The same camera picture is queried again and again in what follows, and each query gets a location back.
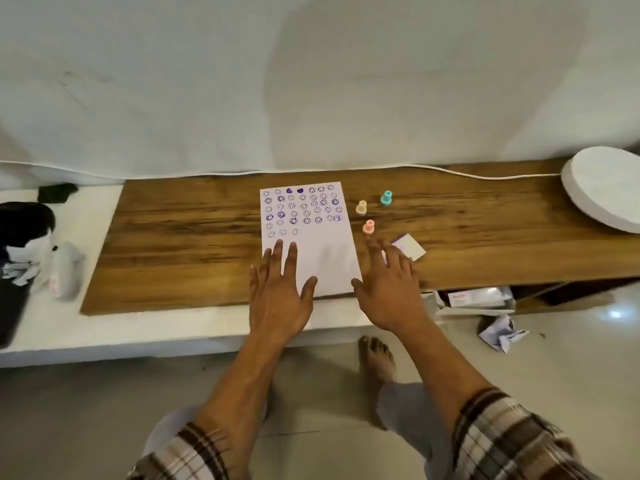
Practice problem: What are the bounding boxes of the white cable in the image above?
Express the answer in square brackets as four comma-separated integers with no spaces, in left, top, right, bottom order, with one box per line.
[0,158,569,181]

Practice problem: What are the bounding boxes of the wooden board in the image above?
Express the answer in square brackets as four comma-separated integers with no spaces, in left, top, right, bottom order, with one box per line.
[79,159,640,315]

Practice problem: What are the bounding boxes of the white ink pad lid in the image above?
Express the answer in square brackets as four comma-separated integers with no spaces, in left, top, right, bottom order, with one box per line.
[385,233,427,263]

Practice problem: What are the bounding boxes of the person's left forearm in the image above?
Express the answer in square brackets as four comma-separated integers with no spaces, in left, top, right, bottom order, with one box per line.
[192,330,301,465]

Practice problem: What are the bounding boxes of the white plastic bag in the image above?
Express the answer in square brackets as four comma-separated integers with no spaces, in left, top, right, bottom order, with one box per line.
[29,241,87,301]

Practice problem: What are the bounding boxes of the white round foam disc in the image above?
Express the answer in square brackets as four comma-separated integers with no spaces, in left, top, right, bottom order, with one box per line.
[560,146,640,235]

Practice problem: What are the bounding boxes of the white cardboard box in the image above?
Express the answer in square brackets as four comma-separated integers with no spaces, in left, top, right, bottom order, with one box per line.
[433,286,517,315]

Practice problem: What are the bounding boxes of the white backdrop cloth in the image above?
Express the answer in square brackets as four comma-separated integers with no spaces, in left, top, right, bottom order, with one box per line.
[0,0,640,191]

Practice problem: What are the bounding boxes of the crumpled white paper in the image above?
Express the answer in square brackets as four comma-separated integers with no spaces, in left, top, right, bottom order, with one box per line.
[477,314,531,354]

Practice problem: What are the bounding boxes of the person's bare foot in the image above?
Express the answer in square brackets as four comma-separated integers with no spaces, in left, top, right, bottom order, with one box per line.
[358,335,399,431]

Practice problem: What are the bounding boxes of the grey trousers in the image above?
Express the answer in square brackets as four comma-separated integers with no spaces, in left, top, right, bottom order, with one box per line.
[142,380,463,480]

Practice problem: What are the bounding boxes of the white paper scraps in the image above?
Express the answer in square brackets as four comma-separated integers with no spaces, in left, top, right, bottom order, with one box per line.
[0,244,43,288]

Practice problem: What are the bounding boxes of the white low bench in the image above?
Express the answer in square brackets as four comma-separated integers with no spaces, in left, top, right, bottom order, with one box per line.
[0,184,436,369]

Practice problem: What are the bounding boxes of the dark green object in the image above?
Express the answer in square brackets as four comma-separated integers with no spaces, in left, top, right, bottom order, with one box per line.
[37,183,79,204]

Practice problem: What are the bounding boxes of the black bag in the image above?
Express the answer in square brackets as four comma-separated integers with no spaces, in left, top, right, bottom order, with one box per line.
[0,201,56,348]

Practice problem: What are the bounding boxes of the person's left hand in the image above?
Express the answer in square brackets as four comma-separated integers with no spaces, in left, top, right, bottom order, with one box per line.
[248,239,319,348]

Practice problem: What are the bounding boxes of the person's right hand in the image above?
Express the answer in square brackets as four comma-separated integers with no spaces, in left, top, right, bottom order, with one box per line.
[351,236,432,335]

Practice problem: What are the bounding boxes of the plaid shirt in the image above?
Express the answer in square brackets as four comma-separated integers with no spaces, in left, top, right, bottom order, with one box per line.
[127,387,640,480]

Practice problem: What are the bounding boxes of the person's right forearm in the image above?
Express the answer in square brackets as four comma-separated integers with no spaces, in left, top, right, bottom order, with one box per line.
[367,314,501,435]

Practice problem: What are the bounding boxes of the white stamped paper sheet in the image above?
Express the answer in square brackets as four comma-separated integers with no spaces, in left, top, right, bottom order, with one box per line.
[259,181,363,299]

